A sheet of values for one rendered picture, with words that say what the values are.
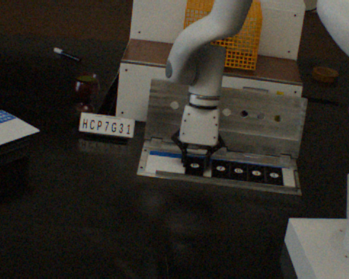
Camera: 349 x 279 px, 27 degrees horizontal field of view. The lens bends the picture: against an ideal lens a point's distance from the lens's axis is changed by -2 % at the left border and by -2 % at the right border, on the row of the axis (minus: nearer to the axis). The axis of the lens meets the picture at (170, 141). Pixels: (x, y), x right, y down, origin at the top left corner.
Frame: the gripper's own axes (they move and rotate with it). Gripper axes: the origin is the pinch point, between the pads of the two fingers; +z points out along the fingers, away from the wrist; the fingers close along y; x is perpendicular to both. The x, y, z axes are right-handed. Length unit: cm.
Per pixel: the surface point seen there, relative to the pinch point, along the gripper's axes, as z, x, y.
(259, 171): 1.1, 2.0, 17.7
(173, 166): 2.6, 0.7, -5.7
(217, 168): 1.5, 0.1, 6.3
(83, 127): -1.1, 16.9, -33.4
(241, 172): 1.5, -0.2, 12.8
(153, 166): 2.9, -0.8, -10.9
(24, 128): -3.7, -3.6, -46.5
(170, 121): -7.4, 11.4, -8.2
